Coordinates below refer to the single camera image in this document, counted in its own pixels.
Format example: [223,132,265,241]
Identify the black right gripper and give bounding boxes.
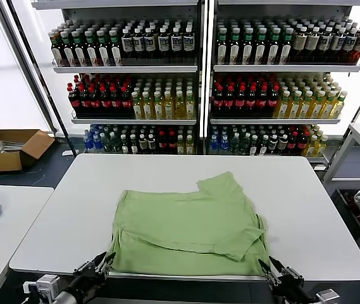
[258,255,307,297]

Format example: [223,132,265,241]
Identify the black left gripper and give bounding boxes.
[71,251,117,291]

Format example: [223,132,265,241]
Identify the light green shirt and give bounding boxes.
[109,171,271,277]

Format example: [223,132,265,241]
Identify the black storage crate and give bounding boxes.
[333,189,360,244]

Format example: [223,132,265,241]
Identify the red fabric item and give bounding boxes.
[344,191,360,221]

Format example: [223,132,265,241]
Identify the white metal side table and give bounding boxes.
[321,122,360,251]

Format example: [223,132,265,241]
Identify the cola bottle red cap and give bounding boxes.
[158,131,168,155]
[287,132,297,156]
[213,84,225,110]
[167,131,177,155]
[256,84,268,110]
[120,82,133,111]
[89,84,101,111]
[245,84,258,110]
[234,84,247,110]
[266,82,280,110]
[109,84,122,111]
[99,84,111,111]
[67,82,81,111]
[223,84,236,110]
[296,131,307,156]
[78,84,91,111]

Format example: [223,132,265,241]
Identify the grey metal parts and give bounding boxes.
[0,139,25,155]

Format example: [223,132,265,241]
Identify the grey metal shelf unit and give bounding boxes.
[30,0,205,156]
[209,0,360,172]

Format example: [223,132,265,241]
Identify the dark tea bottle green neck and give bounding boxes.
[242,27,256,64]
[73,30,87,67]
[268,27,282,64]
[216,27,230,64]
[50,28,64,67]
[229,27,242,64]
[280,27,294,64]
[61,30,76,67]
[96,29,111,67]
[255,27,268,64]
[84,30,99,67]
[108,28,123,67]

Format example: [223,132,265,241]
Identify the dark bottle beige label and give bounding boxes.
[304,26,321,63]
[292,26,309,63]

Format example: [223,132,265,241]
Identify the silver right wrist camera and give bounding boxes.
[314,288,341,304]

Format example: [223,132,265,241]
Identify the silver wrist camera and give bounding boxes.
[35,274,61,300]
[314,288,341,304]

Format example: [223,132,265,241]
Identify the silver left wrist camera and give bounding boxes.
[35,274,61,300]

